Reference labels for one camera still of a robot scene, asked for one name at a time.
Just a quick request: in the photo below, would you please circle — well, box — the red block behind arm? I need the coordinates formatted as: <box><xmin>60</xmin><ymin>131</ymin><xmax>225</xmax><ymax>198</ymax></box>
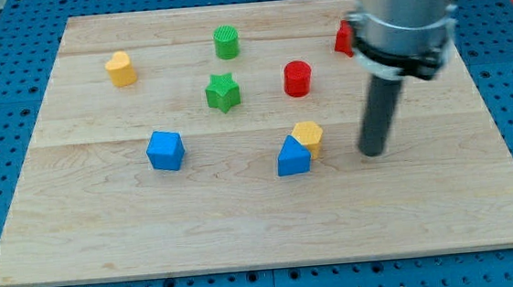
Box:
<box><xmin>334</xmin><ymin>20</ymin><xmax>354</xmax><ymax>58</ymax></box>

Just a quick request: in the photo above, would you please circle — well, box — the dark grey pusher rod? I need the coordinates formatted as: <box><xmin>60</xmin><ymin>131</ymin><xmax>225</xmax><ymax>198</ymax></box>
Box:
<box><xmin>358</xmin><ymin>76</ymin><xmax>403</xmax><ymax>156</ymax></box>

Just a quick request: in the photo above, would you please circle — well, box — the yellow hexagon block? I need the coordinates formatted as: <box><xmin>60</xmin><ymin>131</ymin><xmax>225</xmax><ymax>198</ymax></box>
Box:
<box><xmin>291</xmin><ymin>121</ymin><xmax>324</xmax><ymax>159</ymax></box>

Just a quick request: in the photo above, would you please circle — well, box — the light wooden board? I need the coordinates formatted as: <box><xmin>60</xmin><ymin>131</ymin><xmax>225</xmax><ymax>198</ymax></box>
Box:
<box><xmin>0</xmin><ymin>0</ymin><xmax>513</xmax><ymax>287</ymax></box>

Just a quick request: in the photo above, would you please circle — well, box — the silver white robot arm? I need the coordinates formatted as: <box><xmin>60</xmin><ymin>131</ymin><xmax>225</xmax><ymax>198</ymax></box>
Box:
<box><xmin>346</xmin><ymin>0</ymin><xmax>456</xmax><ymax>81</ymax></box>

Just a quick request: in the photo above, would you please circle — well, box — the blue triangle block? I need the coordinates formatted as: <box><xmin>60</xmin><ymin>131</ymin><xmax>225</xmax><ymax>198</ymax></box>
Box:
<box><xmin>277</xmin><ymin>135</ymin><xmax>311</xmax><ymax>176</ymax></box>

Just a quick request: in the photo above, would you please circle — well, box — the yellow heart block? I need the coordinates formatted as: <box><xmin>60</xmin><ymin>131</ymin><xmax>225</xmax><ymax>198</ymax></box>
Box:
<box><xmin>104</xmin><ymin>50</ymin><xmax>138</xmax><ymax>88</ymax></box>

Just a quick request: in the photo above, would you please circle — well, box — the green star block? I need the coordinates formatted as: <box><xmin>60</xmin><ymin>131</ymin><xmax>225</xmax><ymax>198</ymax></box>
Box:
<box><xmin>206</xmin><ymin>73</ymin><xmax>241</xmax><ymax>113</ymax></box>

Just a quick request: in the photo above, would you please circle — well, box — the red cylinder block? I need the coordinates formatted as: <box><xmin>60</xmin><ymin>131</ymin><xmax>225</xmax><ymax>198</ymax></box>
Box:
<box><xmin>283</xmin><ymin>60</ymin><xmax>312</xmax><ymax>98</ymax></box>

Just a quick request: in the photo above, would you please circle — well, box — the green cylinder block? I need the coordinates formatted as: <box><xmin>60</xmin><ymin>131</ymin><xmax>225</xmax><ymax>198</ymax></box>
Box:
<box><xmin>213</xmin><ymin>25</ymin><xmax>240</xmax><ymax>59</ymax></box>

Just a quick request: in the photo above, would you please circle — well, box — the blue cube block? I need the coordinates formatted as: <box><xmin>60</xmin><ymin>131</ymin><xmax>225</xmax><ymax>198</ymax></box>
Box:
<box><xmin>146</xmin><ymin>131</ymin><xmax>186</xmax><ymax>171</ymax></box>

